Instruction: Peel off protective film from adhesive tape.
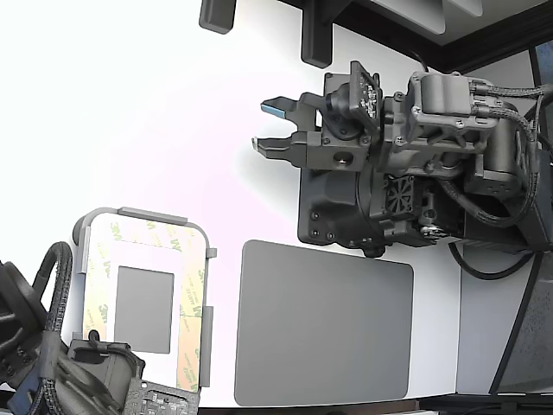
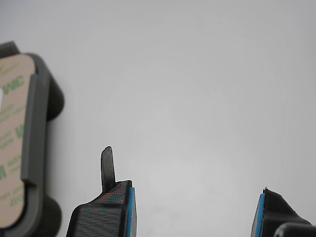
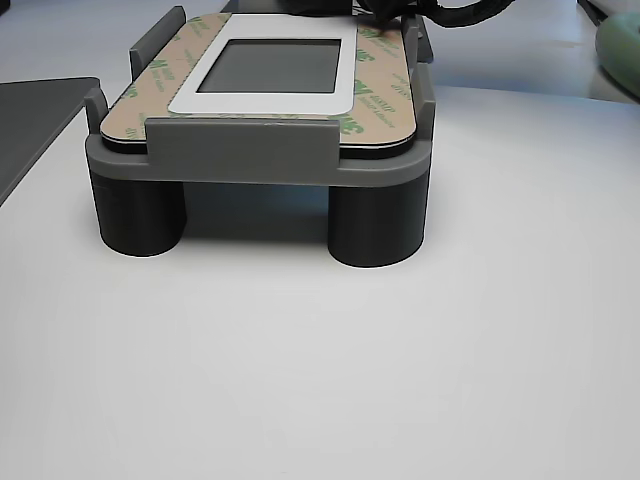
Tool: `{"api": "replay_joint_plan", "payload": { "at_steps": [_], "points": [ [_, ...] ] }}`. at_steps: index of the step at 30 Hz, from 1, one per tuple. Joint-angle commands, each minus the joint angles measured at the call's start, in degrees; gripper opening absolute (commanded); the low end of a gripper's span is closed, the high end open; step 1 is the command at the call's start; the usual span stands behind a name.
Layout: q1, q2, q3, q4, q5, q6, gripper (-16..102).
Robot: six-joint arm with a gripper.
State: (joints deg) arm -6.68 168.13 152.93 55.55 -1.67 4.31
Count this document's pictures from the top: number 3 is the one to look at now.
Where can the tan adhesive liner film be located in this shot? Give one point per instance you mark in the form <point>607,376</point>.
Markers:
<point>380,90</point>

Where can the grey printed fixture with legs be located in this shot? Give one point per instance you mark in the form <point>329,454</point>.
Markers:
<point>240,145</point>

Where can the dark grey tray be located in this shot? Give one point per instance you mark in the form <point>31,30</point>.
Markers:
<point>30,125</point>

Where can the pale green round object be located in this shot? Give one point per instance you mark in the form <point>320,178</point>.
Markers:
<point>622,55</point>

